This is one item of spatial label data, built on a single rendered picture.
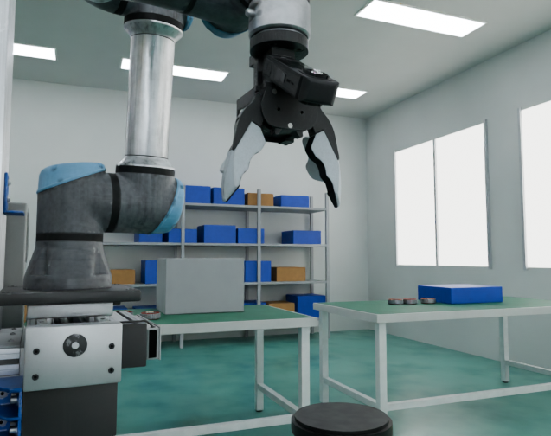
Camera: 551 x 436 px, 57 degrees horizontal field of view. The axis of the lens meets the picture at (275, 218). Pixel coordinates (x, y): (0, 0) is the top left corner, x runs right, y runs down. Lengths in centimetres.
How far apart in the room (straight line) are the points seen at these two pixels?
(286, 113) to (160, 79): 49
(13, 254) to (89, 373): 61
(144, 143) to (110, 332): 38
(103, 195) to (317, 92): 55
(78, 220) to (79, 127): 606
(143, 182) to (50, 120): 605
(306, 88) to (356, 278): 742
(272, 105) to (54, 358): 49
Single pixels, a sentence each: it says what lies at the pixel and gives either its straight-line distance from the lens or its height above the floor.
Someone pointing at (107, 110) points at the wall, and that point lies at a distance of 708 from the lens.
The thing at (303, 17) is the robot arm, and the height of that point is 137.
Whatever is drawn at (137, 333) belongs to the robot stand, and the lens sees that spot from 110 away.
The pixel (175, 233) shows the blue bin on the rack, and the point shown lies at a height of 140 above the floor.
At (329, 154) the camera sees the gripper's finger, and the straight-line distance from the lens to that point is 61.
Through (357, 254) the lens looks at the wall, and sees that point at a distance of 790.
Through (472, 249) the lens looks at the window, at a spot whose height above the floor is 119.
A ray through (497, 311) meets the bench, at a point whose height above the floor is 73.
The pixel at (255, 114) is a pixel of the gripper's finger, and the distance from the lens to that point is 57.
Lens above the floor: 109
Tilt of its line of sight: 5 degrees up
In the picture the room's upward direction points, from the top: straight up
